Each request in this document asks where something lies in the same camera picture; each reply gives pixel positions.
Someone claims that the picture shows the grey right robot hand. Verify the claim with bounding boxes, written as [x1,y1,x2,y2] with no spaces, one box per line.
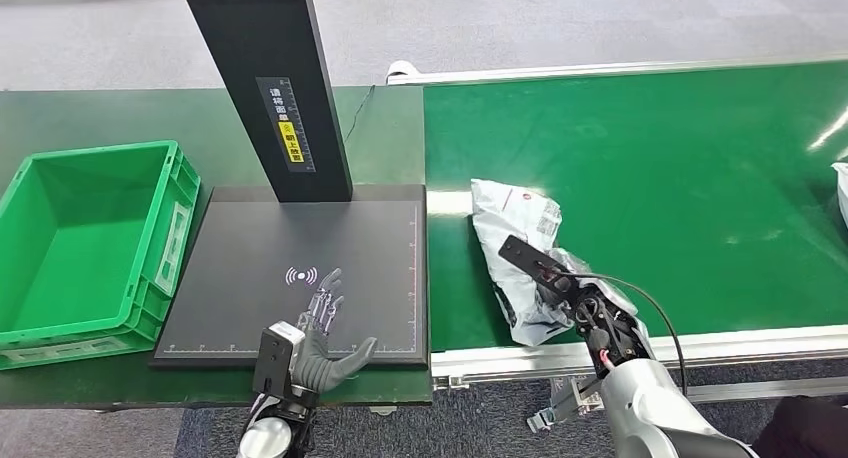
[528,283,587,329]

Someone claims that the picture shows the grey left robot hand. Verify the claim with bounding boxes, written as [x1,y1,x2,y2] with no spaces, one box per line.
[290,267,380,394]

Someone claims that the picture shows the white poly mailer package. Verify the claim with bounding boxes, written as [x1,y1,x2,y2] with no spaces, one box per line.
[469,177,639,348]

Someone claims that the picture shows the green conveyor belt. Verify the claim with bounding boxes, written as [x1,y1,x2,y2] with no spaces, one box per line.
[423,60,848,354]

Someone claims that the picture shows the aluminium conveyor support beam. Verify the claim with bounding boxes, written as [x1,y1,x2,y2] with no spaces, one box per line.
[682,375,848,405]

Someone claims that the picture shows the black yellow column label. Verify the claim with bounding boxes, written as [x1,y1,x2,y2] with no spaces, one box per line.
[254,75,318,175]

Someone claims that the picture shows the green plastic crate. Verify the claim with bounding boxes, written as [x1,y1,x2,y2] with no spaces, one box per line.
[0,140,202,372]

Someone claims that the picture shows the person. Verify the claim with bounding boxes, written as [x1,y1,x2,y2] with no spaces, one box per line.
[751,395,848,458]

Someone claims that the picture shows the white poly mailer red print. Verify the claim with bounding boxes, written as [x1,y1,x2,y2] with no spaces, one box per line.
[830,161,848,229]

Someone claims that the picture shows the black scanner column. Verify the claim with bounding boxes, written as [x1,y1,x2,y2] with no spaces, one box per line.
[176,0,355,205]

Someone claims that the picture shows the dark green table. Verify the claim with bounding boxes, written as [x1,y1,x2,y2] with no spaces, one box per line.
[0,85,435,411]

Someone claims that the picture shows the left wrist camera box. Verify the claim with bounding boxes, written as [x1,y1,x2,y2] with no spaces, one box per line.
[252,321,307,398]

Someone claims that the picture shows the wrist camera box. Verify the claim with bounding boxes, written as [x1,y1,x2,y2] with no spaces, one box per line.
[252,321,307,398]
[497,234,579,299]

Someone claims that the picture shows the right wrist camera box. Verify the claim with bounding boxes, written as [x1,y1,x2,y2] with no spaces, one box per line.
[497,234,579,299]

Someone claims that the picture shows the metal bracket under conveyor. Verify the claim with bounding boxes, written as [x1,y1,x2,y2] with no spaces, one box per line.
[527,375,605,434]

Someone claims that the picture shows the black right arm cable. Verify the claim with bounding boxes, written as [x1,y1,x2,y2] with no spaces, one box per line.
[561,270,689,398]

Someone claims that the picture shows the black scanner base plate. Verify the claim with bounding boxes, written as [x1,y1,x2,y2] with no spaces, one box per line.
[150,183,431,371]

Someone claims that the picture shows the thick aluminium conveyor side rail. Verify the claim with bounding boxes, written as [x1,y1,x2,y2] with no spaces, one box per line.
[429,325,848,391]

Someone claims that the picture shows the thin aluminium conveyor side rail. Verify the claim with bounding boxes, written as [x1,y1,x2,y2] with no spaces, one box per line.
[386,51,848,87]

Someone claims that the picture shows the thin black table cable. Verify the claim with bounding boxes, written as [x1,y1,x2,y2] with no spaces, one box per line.
[343,85,377,144]

